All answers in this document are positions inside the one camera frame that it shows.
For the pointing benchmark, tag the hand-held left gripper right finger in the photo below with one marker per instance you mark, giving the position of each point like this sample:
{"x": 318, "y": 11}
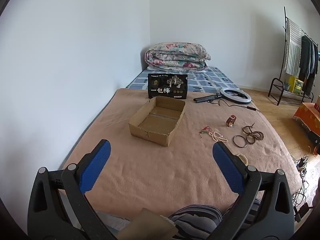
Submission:
{"x": 226, "y": 165}

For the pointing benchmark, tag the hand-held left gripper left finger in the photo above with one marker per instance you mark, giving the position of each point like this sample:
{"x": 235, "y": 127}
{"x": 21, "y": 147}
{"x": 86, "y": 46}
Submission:
{"x": 96, "y": 165}

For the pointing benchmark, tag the thin metal bangle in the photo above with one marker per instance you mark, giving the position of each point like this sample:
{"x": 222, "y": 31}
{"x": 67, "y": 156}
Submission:
{"x": 234, "y": 141}

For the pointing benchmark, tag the cardboard box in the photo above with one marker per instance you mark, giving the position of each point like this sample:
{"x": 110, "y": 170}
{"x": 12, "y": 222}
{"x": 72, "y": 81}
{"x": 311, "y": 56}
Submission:
{"x": 150, "y": 135}

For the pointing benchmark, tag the person's striped trouser legs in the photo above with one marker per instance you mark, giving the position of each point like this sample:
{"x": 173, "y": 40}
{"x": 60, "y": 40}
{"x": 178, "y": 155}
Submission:
{"x": 195, "y": 220}

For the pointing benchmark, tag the black folded tripod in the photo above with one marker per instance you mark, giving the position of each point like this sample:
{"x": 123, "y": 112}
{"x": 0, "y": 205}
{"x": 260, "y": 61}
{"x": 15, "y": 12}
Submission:
{"x": 203, "y": 98}

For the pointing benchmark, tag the white power strip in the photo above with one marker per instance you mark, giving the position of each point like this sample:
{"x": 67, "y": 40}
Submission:
{"x": 302, "y": 163}

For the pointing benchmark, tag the beige cardboard piece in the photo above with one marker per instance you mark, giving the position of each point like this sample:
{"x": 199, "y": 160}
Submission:
{"x": 147, "y": 225}

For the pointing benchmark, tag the blue patterned bedsheet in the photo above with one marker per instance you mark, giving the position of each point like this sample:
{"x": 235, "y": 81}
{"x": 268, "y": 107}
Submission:
{"x": 207, "y": 80}

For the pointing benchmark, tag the orange covered table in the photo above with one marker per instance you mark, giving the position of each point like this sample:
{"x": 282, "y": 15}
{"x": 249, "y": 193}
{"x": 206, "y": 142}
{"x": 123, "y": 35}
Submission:
{"x": 307, "y": 115}

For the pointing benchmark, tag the black snack bag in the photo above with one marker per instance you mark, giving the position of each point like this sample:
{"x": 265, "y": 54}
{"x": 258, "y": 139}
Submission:
{"x": 167, "y": 85}

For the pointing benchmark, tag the yellow box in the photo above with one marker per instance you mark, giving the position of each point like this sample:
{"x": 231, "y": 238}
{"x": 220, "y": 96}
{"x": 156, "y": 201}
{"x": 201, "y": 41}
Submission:
{"x": 296, "y": 85}

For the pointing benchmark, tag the folded floral quilt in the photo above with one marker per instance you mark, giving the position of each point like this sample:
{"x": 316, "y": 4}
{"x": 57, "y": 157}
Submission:
{"x": 175, "y": 55}

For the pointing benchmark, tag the striped hanging towel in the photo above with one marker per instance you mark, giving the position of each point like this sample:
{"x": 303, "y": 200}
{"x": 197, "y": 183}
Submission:
{"x": 292, "y": 50}

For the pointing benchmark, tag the dark hanging clothes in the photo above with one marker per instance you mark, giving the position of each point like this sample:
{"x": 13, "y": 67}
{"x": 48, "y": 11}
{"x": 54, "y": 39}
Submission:
{"x": 307, "y": 60}

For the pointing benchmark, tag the black metal clothes rack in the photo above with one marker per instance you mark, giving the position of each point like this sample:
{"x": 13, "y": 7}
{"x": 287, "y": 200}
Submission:
{"x": 284, "y": 25}

